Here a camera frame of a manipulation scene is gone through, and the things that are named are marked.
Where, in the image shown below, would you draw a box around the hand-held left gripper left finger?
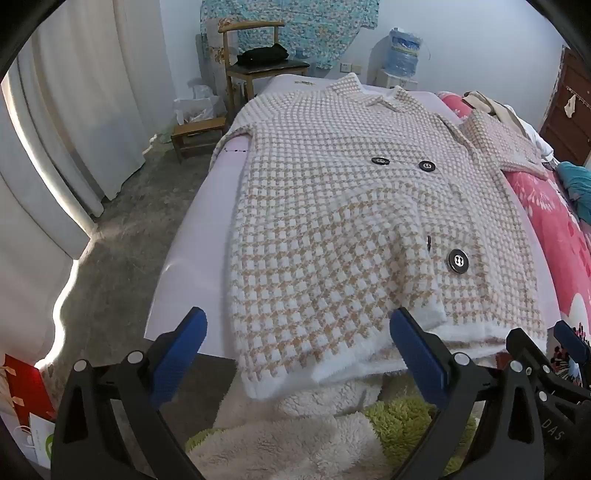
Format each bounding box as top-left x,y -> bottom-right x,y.
50,306 -> 208,480

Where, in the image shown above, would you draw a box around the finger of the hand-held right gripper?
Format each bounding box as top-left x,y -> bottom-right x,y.
553,320 -> 591,372
505,327 -> 591,480

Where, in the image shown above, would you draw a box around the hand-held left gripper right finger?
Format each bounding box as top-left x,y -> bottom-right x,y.
389,307 -> 546,480

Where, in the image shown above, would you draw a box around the beige white checkered knit coat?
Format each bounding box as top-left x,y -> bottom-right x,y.
216,72 -> 550,400

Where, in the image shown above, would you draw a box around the beige clothes pile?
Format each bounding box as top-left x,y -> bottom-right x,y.
462,91 -> 532,134

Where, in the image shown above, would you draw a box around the pink floral blanket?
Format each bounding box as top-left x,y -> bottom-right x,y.
436,91 -> 591,384

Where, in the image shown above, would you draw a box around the white paper bag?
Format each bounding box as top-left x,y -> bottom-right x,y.
11,411 -> 58,467

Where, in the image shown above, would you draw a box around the white cloth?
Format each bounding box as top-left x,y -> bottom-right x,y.
505,105 -> 555,160

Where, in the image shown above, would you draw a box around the brown wooden door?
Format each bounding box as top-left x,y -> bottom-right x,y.
538,45 -> 591,167

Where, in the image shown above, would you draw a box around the small wooden stool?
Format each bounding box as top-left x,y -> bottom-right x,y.
171,117 -> 227,164

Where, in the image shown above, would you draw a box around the clear plastic bag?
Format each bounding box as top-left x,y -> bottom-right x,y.
173,84 -> 227,125

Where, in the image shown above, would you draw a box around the white curtain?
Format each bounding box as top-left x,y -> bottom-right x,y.
0,0 -> 162,370

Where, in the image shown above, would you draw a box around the white water dispenser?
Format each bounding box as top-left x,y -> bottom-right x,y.
374,69 -> 419,90

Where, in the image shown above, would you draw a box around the wooden chair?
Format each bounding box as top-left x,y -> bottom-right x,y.
218,21 -> 310,109

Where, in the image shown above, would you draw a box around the black bag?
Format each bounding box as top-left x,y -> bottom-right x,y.
236,44 -> 290,65

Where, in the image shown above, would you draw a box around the teal floral wall cloth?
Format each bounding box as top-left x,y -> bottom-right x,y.
199,0 -> 380,70

